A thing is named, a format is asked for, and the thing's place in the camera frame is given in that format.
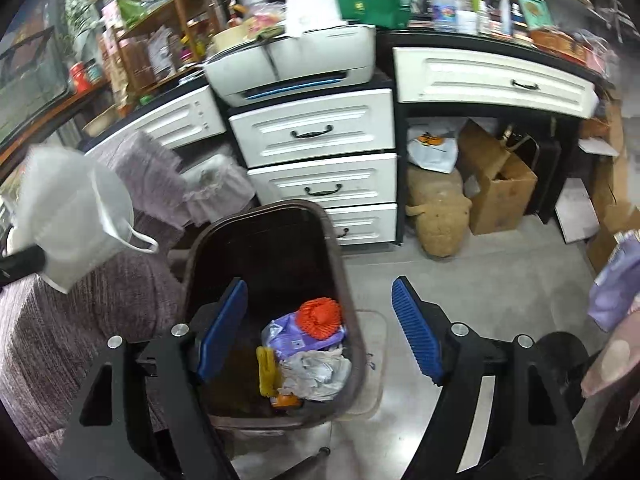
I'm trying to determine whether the tan stuffed animal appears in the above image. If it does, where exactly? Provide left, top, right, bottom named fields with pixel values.
left=405, top=166, right=472, bottom=260

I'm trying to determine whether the black round seat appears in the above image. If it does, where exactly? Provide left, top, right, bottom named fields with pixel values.
left=537, top=332, right=601, bottom=411

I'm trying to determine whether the white printer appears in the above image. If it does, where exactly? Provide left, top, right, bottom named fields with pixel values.
left=202, top=25, right=377, bottom=107

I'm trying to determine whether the lilac plastic bag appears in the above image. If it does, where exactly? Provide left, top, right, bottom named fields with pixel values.
left=587, top=230, right=640, bottom=333

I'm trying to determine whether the open cardboard box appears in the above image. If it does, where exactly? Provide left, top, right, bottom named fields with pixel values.
left=457, top=119, right=538, bottom=236

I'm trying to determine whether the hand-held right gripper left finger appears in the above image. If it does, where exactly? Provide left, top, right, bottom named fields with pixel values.
left=54, top=278, right=249, bottom=480

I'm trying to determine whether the closed cardboard box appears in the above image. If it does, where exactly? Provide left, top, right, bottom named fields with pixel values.
left=585, top=205, right=640, bottom=271

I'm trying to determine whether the crumpled white paper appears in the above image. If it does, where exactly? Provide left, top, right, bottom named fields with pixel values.
left=280, top=347, right=352, bottom=401

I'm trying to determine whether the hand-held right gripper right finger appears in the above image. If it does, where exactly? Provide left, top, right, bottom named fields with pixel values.
left=391, top=275, right=586, bottom=480

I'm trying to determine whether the white face mask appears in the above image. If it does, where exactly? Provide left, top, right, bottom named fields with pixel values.
left=14, top=144, right=160, bottom=295

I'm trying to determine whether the wooden shelf rack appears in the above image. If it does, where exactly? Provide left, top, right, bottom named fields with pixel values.
left=107, top=0, right=221, bottom=106

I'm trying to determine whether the black bag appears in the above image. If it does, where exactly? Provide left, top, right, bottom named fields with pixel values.
left=505, top=132, right=563, bottom=216

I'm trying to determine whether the wide white drawer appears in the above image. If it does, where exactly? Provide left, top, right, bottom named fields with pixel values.
left=392, top=47, right=599, bottom=120

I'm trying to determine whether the clear water bottle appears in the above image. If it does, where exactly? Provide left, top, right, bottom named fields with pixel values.
left=431, top=0, right=457, bottom=31

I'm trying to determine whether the brown plastic bin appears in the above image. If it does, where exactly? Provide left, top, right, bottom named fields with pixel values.
left=179, top=200, right=358, bottom=431

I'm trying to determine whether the green book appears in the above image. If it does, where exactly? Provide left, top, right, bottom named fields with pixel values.
left=515, top=0, right=556, bottom=31

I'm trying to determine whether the purple plastic packet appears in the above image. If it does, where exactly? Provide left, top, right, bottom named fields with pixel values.
left=261, top=312, right=347, bottom=361

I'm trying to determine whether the white flat box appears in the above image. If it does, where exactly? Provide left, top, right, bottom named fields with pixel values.
left=554, top=177, right=600, bottom=244

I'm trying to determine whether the purple tablecloth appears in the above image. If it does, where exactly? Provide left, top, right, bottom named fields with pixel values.
left=0, top=130, right=201, bottom=461

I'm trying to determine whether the red ribbed ball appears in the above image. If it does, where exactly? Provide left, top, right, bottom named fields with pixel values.
left=298, top=298, right=342, bottom=343

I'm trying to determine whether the pink cloth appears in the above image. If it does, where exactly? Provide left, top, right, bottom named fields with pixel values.
left=582, top=300, right=640, bottom=431

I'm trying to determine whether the white drawer without handle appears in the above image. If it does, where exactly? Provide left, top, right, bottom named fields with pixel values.
left=85, top=85, right=227, bottom=153

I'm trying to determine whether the white drawer black handle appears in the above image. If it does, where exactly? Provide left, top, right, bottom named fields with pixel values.
left=325, top=202, right=398, bottom=247
left=247, top=152, right=398, bottom=209
left=228, top=89, right=396, bottom=168

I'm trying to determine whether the red can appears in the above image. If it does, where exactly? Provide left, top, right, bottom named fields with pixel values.
left=69, top=61, right=90, bottom=92

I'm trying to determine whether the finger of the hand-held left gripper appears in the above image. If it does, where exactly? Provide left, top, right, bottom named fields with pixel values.
left=0, top=247, right=47, bottom=281

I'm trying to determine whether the grey frilly cloth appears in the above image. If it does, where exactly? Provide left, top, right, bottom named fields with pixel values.
left=182, top=155, right=256, bottom=226

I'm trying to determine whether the white plastic bag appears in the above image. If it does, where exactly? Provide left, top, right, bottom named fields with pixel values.
left=406, top=127, right=459, bottom=174

